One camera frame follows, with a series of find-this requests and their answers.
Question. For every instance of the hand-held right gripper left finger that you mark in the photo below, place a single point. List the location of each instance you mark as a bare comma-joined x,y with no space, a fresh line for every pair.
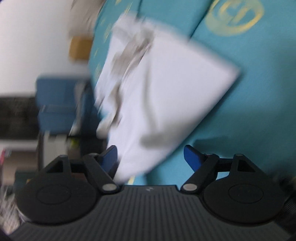
110,155

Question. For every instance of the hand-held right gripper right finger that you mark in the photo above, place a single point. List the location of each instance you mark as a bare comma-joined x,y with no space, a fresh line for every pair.
191,155

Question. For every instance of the white garment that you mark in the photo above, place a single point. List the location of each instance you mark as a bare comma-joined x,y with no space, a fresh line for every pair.
161,92

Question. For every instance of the blue smiley print bedsheet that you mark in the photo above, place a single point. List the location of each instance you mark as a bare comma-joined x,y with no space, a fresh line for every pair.
242,111

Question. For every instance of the blue chair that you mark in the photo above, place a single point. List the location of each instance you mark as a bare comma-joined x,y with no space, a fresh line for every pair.
57,104

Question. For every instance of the dark shelf unit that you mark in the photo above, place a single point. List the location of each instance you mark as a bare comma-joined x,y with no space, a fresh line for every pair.
17,118

